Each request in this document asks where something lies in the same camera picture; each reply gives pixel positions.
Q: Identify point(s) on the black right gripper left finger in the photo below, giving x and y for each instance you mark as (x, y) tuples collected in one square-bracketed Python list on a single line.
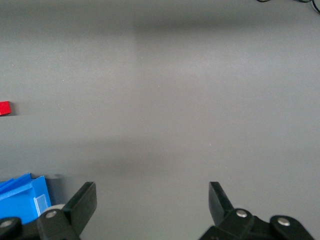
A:
[(80, 207)]

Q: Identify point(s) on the red cube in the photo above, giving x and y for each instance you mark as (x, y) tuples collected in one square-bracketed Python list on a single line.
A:
[(4, 108)]

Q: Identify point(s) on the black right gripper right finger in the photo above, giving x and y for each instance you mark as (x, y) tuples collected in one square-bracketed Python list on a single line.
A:
[(220, 205)]

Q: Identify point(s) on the blue plastic bin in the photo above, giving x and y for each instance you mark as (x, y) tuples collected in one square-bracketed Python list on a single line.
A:
[(17, 200)]

